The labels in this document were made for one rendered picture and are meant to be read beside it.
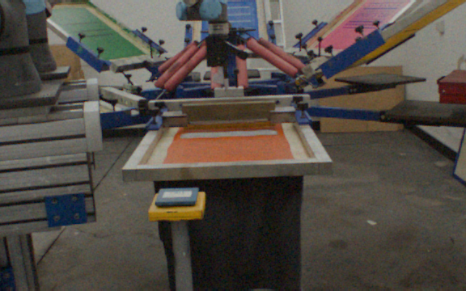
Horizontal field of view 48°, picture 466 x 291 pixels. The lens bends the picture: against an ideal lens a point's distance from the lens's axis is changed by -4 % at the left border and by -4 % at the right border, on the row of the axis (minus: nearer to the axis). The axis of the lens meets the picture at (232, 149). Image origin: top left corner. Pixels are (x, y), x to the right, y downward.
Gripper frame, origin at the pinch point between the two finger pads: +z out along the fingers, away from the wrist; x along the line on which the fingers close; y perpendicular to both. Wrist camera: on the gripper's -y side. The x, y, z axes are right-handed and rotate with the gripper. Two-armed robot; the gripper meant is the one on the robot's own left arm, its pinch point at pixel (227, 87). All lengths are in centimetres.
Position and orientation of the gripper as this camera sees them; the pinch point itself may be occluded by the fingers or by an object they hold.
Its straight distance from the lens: 206.0
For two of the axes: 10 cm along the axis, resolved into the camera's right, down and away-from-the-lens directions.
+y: -10.0, 0.5, 0.1
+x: 0.0, 2.6, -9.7
